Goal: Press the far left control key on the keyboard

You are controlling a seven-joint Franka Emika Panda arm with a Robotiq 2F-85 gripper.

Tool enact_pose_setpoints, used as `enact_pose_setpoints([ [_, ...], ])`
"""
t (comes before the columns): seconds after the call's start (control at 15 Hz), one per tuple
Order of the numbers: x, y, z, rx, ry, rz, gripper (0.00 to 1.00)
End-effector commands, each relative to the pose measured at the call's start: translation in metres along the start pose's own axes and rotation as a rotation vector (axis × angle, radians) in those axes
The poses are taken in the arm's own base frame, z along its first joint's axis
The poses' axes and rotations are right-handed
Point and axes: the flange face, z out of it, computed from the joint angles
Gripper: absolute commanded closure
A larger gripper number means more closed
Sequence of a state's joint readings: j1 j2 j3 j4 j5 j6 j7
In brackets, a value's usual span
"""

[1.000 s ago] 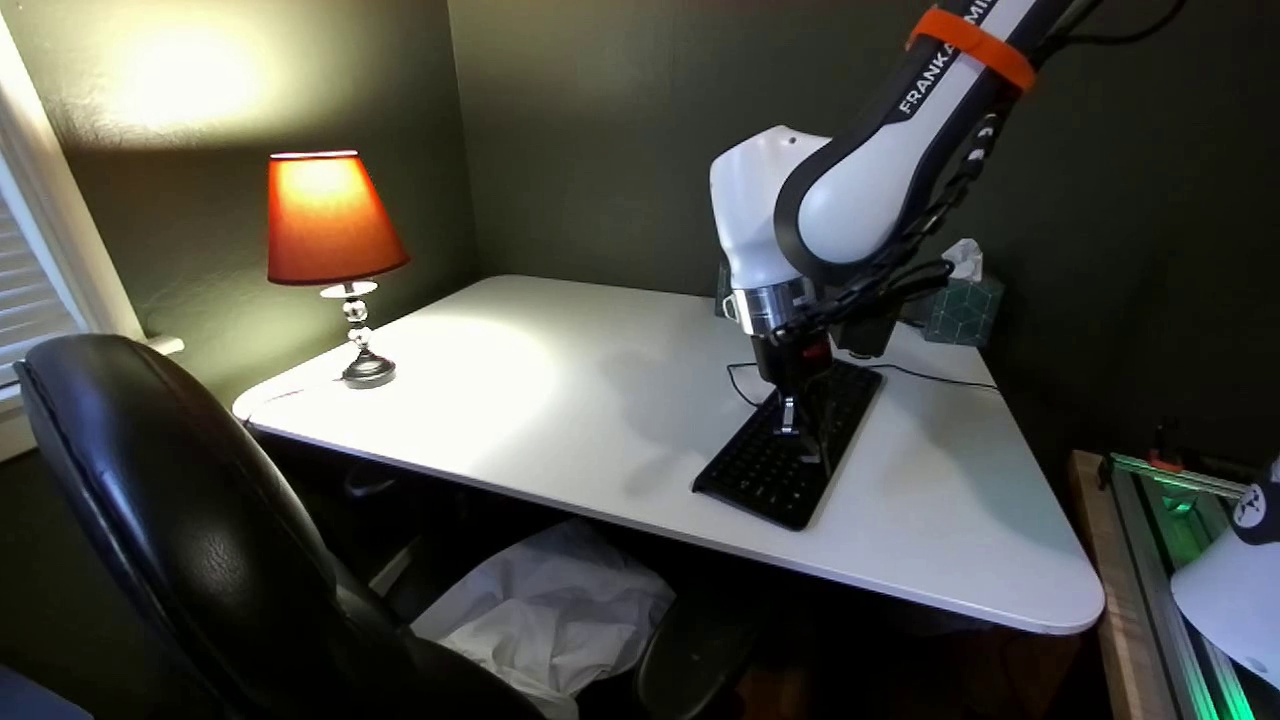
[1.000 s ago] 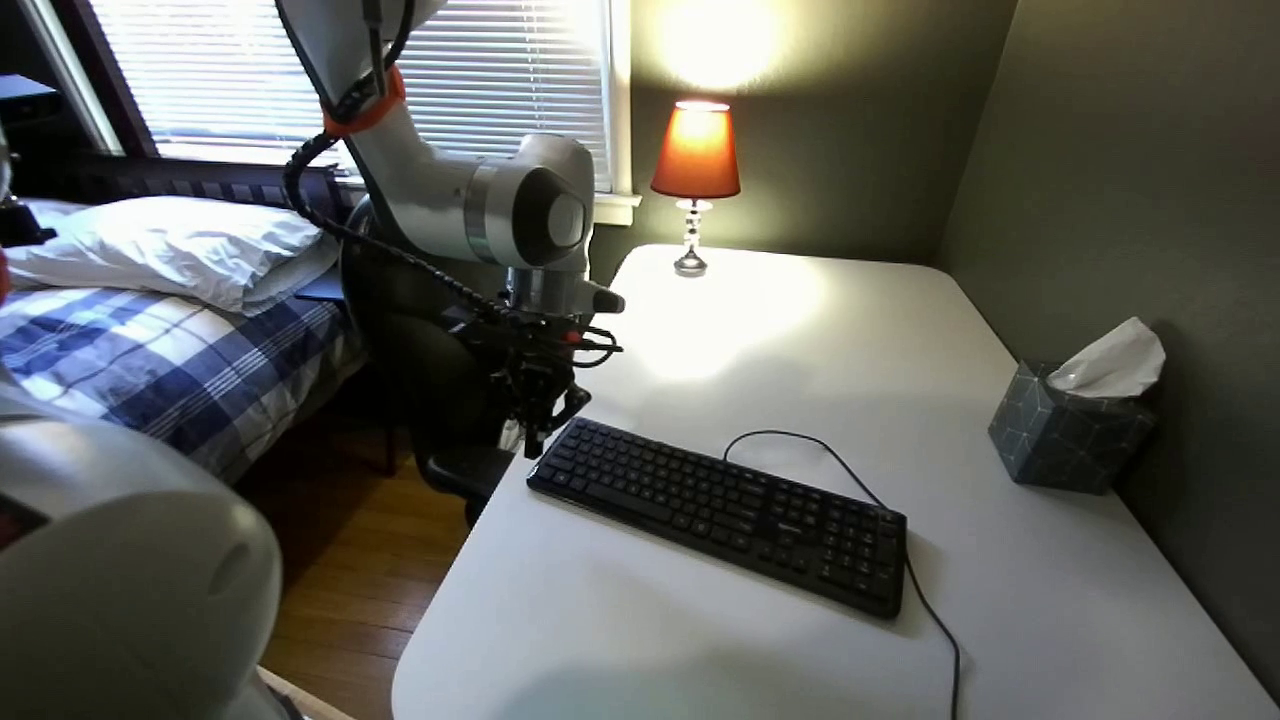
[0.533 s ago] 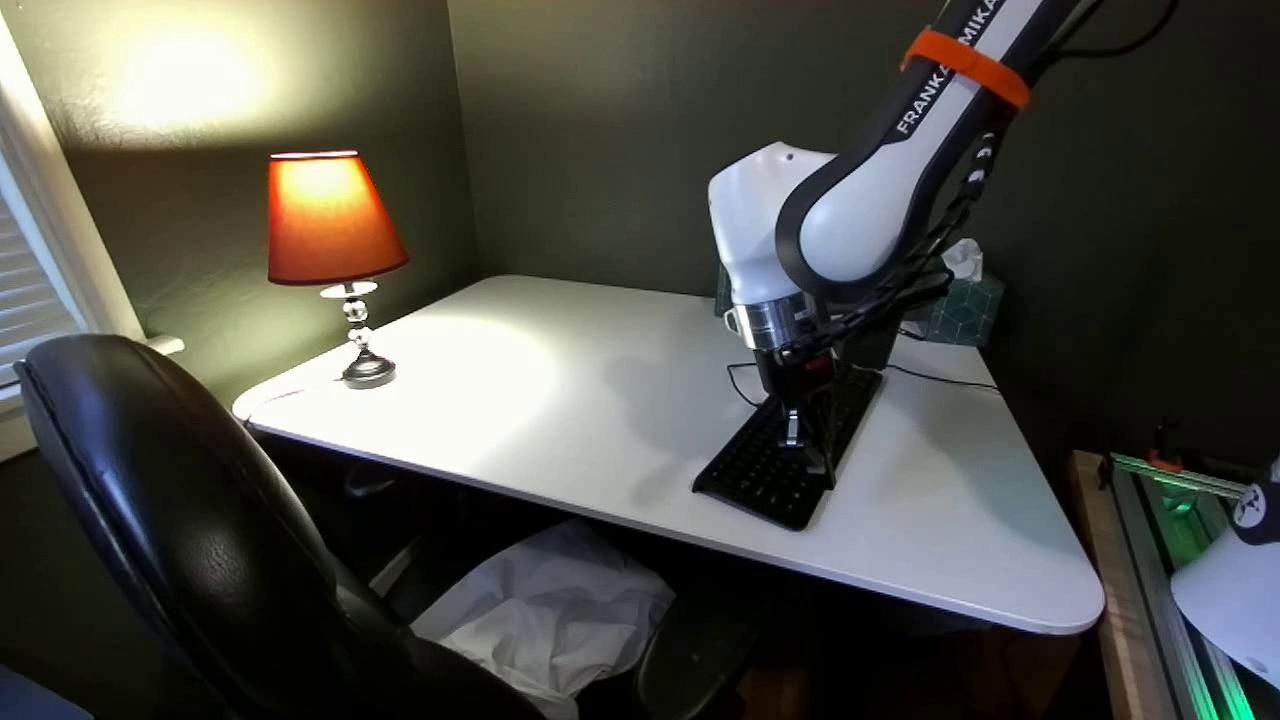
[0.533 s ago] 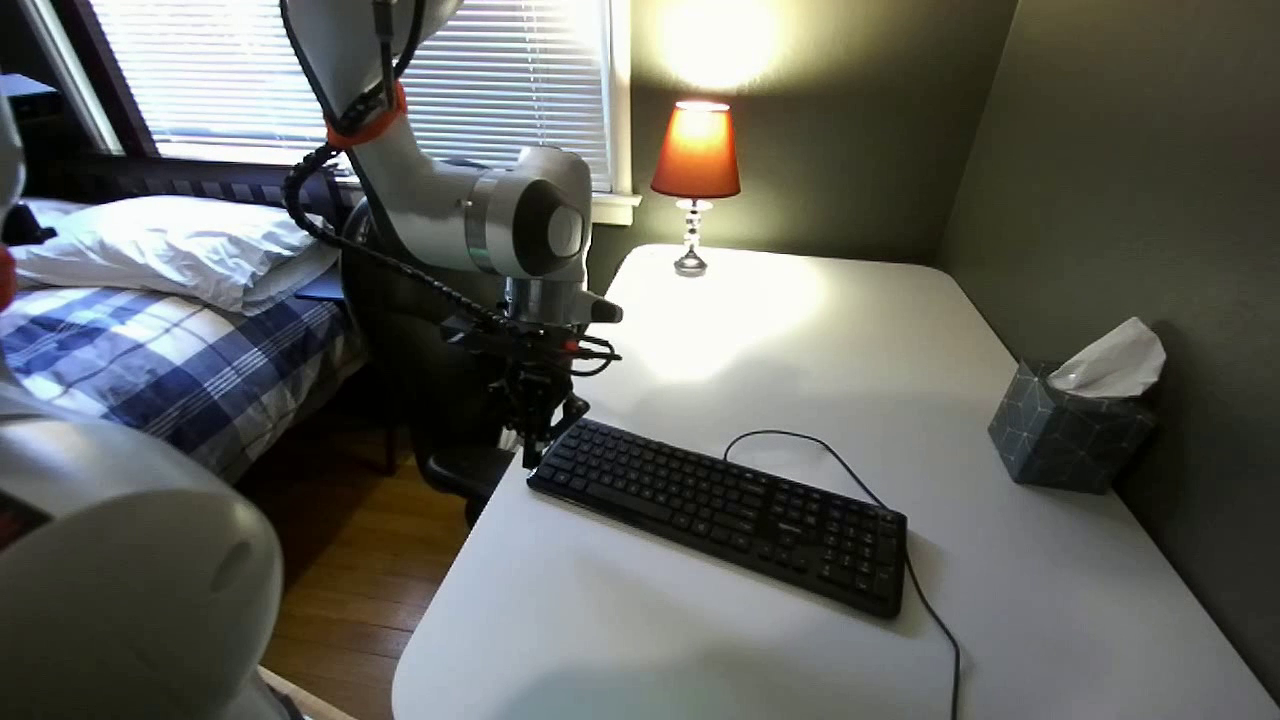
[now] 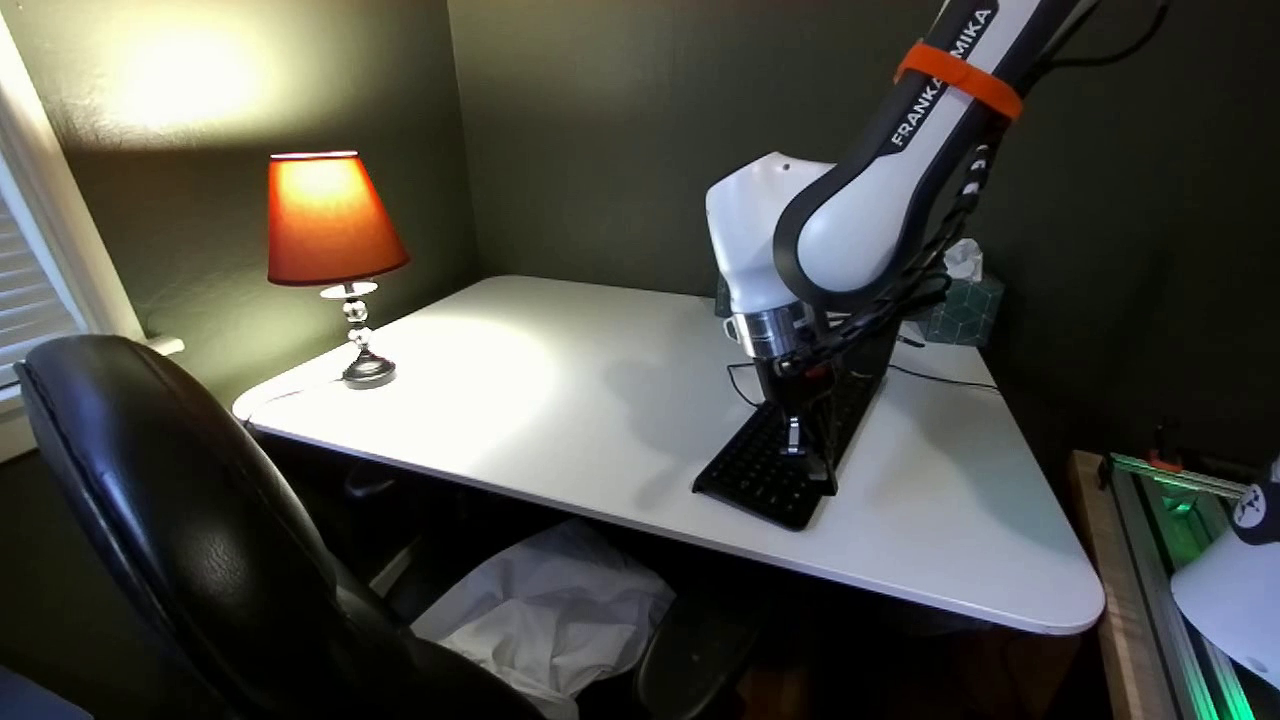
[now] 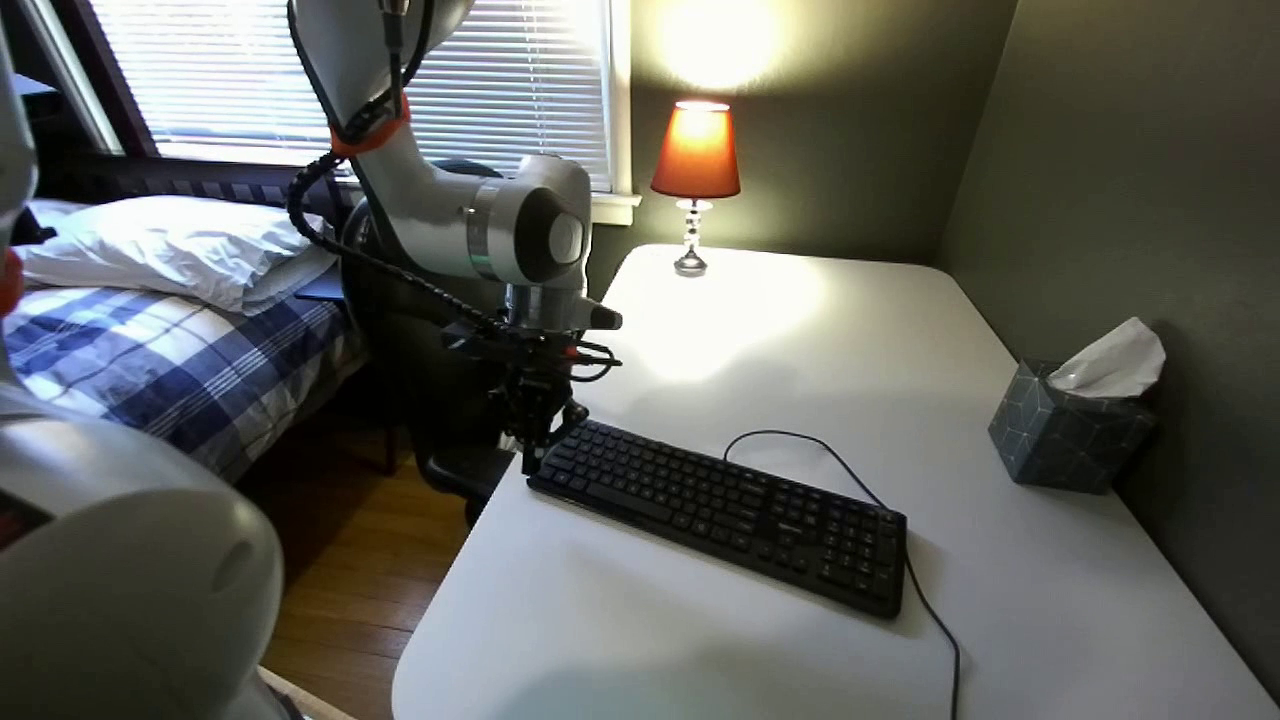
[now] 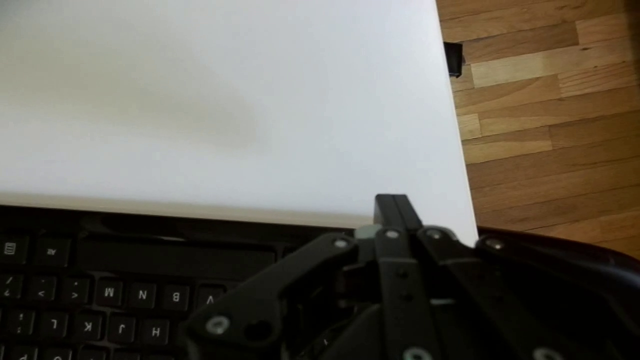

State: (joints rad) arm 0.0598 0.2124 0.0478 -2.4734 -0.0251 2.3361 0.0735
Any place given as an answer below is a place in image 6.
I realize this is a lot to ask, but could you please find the white pillow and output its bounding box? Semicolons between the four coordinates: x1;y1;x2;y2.
15;194;343;319

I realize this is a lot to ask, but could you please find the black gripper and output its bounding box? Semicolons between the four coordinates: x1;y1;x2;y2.
498;325;598;471

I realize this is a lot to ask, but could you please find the black computer keyboard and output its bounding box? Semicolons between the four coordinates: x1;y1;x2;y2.
520;417;913;625

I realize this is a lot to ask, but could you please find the orange shade table lamp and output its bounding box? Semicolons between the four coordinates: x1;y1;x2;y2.
647;97;743;280

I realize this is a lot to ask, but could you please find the black keyboard cable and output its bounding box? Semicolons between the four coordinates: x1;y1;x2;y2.
718;425;969;720

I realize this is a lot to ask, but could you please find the teal tissue box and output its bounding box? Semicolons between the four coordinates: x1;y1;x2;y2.
988;313;1172;495

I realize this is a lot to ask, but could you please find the orange arm strap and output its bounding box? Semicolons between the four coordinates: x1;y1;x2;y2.
329;91;414;163

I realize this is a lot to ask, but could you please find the white window blind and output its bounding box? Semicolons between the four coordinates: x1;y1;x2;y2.
85;0;633;198

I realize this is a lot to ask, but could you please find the white window frame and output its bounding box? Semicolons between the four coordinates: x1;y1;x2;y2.
598;0;647;229

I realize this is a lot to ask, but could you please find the blue plaid blanket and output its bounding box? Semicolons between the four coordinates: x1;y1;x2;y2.
0;280;366;488

